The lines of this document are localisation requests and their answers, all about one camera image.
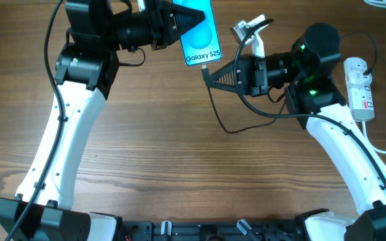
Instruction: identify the black charger cable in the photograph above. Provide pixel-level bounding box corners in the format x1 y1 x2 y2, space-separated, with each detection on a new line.
200 30 379 135

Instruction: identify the teal Galaxy smartphone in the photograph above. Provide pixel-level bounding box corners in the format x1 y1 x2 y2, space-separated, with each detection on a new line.
172 0 222 66

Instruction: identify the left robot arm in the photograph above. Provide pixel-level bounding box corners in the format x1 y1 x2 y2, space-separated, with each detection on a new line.
0 0 205 240

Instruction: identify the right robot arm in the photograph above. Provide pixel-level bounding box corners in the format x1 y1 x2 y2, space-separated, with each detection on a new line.
202 23 386 240

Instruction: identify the white charger plug adapter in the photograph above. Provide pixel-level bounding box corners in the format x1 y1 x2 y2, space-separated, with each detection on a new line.
345 70 372 87

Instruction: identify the white power strip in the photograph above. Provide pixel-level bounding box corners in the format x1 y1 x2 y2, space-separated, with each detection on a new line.
343 57 375 122

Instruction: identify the black right camera cable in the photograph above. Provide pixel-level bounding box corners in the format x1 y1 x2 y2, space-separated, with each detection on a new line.
233 18 386 235

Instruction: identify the black camera cable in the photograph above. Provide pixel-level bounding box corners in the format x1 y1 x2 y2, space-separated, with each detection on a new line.
233 18 386 235
3 0 68 241

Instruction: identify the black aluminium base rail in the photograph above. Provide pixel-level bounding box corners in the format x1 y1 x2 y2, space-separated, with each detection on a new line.
122 220 306 241

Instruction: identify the black left camera cable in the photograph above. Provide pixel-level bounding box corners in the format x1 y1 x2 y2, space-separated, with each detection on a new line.
3 0 68 241

